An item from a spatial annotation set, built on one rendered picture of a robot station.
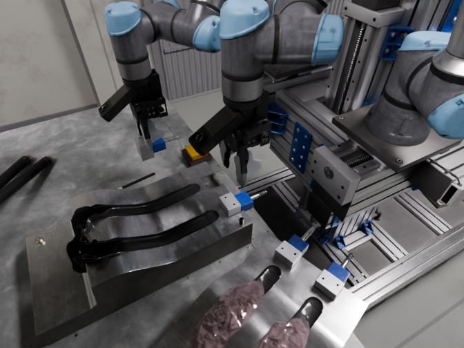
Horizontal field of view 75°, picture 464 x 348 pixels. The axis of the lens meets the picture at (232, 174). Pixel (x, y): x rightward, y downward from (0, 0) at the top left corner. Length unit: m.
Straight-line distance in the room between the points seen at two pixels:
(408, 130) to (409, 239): 1.03
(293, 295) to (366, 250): 0.96
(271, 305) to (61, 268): 0.48
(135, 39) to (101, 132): 0.59
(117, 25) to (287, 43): 0.38
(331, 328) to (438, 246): 1.16
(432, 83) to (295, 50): 0.26
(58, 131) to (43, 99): 1.50
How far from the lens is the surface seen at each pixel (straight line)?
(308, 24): 0.53
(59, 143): 1.28
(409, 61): 0.76
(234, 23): 0.50
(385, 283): 1.56
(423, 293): 1.90
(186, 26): 0.73
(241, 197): 0.79
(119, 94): 0.82
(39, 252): 0.87
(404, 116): 0.80
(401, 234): 1.78
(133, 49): 0.75
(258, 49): 0.51
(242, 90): 0.54
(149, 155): 0.92
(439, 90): 0.65
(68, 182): 1.10
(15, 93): 2.82
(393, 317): 1.77
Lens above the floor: 1.50
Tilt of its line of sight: 45 degrees down
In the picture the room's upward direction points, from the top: straight up
